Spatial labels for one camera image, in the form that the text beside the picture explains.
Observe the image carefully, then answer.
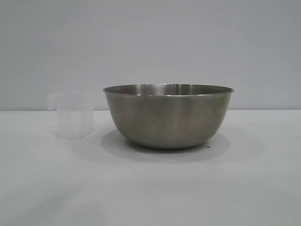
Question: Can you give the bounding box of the stainless steel mixing bowl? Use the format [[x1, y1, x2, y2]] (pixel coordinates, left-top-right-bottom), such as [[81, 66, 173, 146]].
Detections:
[[103, 83, 235, 149]]

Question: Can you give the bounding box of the clear plastic measuring cup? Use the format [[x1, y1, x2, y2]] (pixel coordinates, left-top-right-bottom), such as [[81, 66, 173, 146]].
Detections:
[[48, 92, 95, 140]]

